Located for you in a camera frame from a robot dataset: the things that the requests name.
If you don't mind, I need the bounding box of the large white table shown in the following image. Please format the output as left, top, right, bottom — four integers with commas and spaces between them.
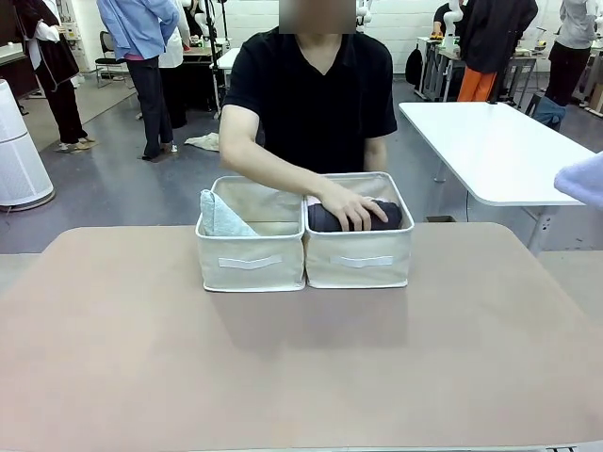
398, 102, 600, 258

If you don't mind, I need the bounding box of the teal folded towel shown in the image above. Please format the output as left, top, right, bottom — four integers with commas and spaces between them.
200, 188, 260, 237

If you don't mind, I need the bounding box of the person in orange trousers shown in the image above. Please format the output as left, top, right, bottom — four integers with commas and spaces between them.
457, 0, 539, 104

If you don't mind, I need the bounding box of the blue grey jacket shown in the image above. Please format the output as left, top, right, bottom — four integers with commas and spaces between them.
531, 96, 566, 132

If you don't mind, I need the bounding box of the black backpack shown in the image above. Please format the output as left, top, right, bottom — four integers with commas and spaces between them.
405, 45, 428, 87

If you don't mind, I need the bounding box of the person's right forearm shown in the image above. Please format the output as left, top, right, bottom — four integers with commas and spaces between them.
220, 140, 334, 206

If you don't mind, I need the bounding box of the person in blue shirt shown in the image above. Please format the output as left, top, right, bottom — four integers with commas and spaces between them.
96, 0, 183, 162

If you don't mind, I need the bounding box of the black tripod stand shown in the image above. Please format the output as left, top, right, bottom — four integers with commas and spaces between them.
206, 0, 233, 121

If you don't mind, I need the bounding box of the black office chair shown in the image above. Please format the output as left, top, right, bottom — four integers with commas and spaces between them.
95, 30, 129, 89

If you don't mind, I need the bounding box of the person in grey shirt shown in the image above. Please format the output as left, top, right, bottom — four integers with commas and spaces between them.
546, 0, 600, 108

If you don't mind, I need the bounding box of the beige fabric storage bin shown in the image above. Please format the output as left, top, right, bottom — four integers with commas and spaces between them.
303, 171, 416, 290
195, 175, 306, 292

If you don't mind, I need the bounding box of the person's right hand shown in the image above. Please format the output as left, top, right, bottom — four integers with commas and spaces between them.
319, 180, 390, 233

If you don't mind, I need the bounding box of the person in white top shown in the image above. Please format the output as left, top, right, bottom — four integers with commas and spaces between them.
157, 27, 190, 129

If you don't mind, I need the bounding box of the cream cloth on floor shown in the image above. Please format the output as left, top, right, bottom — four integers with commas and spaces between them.
183, 133, 220, 153

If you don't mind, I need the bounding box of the lavender towel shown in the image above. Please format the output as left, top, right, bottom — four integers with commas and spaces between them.
554, 153, 603, 213

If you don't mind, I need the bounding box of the grey metal desk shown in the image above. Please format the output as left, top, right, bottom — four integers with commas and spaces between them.
414, 37, 467, 103

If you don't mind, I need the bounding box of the white cylindrical air purifier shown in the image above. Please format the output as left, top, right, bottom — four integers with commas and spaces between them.
0, 78, 55, 208

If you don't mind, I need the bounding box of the dark grey towel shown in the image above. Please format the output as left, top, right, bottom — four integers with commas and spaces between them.
306, 198, 404, 233

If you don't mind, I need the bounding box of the seated person in black shirt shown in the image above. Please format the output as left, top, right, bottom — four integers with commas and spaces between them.
220, 0, 399, 175

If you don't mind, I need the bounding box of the person in dark vest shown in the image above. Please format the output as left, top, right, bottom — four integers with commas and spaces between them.
11, 0, 91, 153

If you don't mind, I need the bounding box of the brown wooden desk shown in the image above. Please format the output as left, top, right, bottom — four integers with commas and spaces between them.
0, 44, 41, 98

